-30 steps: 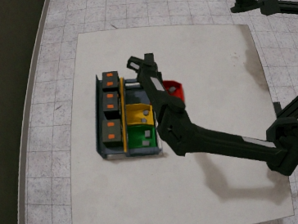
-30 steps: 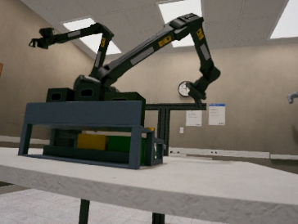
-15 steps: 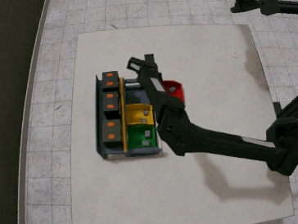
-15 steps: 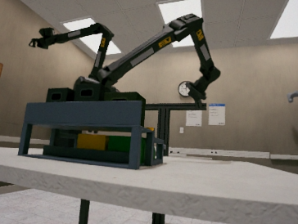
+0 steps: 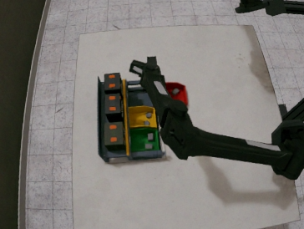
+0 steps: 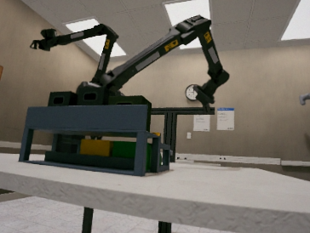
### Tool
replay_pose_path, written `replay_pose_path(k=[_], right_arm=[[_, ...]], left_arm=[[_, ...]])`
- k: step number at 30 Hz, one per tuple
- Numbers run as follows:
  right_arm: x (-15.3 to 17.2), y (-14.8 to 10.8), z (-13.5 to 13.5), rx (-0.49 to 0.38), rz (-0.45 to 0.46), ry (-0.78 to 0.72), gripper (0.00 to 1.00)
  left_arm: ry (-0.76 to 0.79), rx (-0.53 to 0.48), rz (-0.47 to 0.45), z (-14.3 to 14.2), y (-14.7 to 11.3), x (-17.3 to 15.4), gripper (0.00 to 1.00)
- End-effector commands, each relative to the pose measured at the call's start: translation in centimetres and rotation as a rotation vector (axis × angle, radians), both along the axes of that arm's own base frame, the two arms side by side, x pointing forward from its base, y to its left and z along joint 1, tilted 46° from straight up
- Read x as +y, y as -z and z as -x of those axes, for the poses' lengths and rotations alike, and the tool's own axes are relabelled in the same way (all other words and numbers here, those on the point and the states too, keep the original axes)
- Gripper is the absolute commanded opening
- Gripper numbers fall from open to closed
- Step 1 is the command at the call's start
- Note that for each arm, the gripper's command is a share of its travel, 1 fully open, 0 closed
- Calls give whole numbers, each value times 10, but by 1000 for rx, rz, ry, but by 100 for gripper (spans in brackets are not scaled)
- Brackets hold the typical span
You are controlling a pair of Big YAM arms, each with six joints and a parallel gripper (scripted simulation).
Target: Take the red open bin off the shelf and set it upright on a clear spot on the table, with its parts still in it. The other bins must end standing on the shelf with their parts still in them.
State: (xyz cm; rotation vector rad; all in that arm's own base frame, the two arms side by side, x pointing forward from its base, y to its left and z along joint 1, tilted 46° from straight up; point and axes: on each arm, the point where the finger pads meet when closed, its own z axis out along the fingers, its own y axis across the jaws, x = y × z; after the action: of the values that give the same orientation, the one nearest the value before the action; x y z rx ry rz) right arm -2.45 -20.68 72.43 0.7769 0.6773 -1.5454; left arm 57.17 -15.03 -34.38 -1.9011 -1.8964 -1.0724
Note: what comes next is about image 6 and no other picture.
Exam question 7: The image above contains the yellow open bin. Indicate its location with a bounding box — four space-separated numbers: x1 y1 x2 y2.
80 139 113 156

